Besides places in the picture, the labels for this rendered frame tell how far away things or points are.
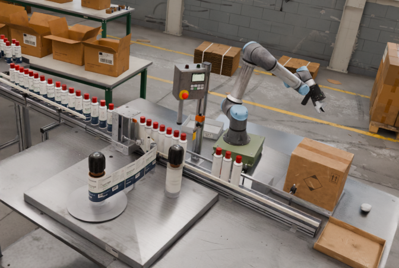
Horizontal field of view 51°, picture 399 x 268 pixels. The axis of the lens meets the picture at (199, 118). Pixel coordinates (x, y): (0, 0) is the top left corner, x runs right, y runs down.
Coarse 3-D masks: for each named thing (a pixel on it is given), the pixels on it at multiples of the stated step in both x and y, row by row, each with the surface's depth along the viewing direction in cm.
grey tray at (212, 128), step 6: (186, 120) 311; (192, 120) 320; (210, 120) 316; (186, 126) 311; (192, 126) 312; (204, 126) 314; (210, 126) 315; (216, 126) 316; (222, 126) 308; (186, 132) 303; (192, 132) 301; (204, 132) 299; (210, 132) 297; (216, 132) 308; (216, 138) 298
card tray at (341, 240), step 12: (324, 228) 224; (336, 228) 225; (348, 228) 225; (324, 240) 216; (336, 240) 217; (348, 240) 218; (360, 240) 219; (372, 240) 220; (384, 240) 216; (324, 252) 208; (336, 252) 204; (348, 252) 210; (360, 252) 211; (372, 252) 212; (348, 264) 203; (360, 264) 199; (372, 264) 204
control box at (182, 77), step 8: (176, 64) 241; (184, 64) 242; (192, 64) 244; (200, 64) 245; (176, 72) 239; (184, 72) 234; (176, 80) 240; (184, 80) 237; (176, 88) 241; (184, 88) 239; (176, 96) 242; (192, 96) 244; (200, 96) 246
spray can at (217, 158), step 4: (216, 148) 238; (220, 148) 239; (216, 152) 238; (220, 152) 238; (216, 156) 238; (220, 156) 238; (216, 160) 239; (220, 160) 239; (216, 164) 240; (220, 164) 241; (212, 168) 243; (216, 168) 241; (220, 168) 243; (212, 172) 244; (216, 172) 243; (216, 176) 244
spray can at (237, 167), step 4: (236, 156) 232; (240, 156) 233; (236, 160) 233; (240, 160) 232; (236, 164) 233; (240, 164) 233; (236, 168) 233; (240, 168) 234; (232, 172) 237; (236, 172) 235; (240, 172) 236; (232, 176) 237; (236, 176) 236; (232, 180) 238; (236, 180) 237; (236, 184) 238; (232, 188) 240
